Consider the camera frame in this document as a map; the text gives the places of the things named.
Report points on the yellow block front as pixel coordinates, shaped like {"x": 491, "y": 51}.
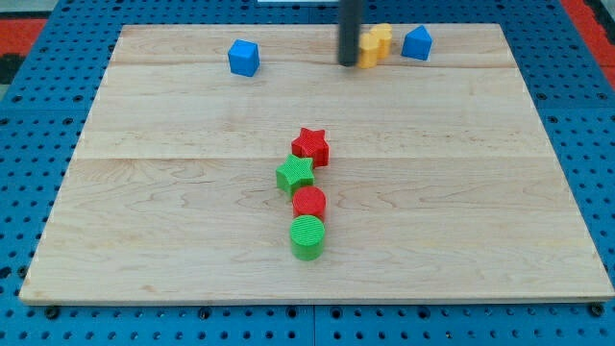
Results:
{"x": 369, "y": 46}

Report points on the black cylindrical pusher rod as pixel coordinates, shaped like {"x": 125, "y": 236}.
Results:
{"x": 349, "y": 21}

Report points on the red star block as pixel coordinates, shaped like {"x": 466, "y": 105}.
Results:
{"x": 312, "y": 144}

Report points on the blue cube block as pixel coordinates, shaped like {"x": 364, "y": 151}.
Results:
{"x": 244, "y": 58}

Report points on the blue pentagon block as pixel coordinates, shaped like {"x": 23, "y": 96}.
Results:
{"x": 417, "y": 44}

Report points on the green star block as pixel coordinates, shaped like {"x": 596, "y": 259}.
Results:
{"x": 294, "y": 173}

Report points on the green cylinder block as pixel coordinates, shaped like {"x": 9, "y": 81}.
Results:
{"x": 307, "y": 234}

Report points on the red cylinder block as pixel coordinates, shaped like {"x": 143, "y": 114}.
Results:
{"x": 309, "y": 200}

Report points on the yellow block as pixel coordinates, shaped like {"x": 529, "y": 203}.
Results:
{"x": 383, "y": 32}
{"x": 369, "y": 46}

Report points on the wooden board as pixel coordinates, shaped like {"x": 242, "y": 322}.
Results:
{"x": 442, "y": 185}

